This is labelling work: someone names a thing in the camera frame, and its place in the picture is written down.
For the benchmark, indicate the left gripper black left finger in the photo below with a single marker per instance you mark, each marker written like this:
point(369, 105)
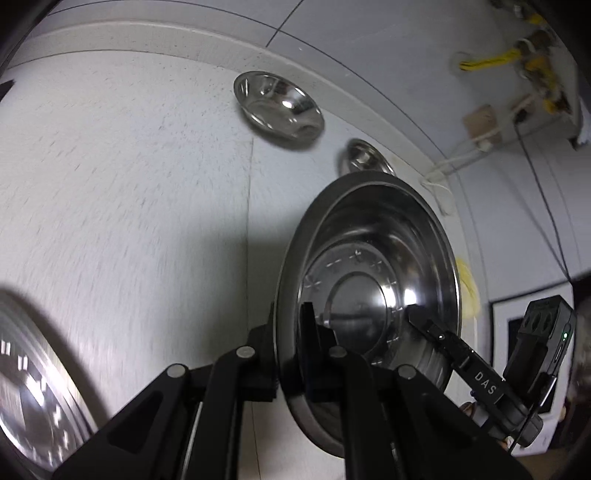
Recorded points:
point(260, 374)

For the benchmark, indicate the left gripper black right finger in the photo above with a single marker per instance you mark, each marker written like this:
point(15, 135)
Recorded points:
point(321, 370)

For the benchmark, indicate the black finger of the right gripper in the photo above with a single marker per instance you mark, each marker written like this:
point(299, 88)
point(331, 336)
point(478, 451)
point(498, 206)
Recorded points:
point(446, 342)

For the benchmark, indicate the large steel bowl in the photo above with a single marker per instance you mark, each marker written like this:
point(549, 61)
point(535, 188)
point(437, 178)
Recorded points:
point(367, 247)

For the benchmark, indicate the large steel plate with label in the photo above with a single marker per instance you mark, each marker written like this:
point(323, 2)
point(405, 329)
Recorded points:
point(44, 418)

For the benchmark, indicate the medium steel bowl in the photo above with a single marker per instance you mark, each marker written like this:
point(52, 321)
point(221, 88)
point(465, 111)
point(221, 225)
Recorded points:
point(278, 107)

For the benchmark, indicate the yellow cloth rag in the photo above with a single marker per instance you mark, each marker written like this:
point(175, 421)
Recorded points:
point(470, 297)

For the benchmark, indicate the small steel bowl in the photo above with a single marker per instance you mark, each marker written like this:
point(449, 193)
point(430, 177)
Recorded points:
point(360, 155)

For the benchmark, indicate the beige wall socket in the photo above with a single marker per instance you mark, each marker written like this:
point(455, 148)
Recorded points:
point(482, 125)

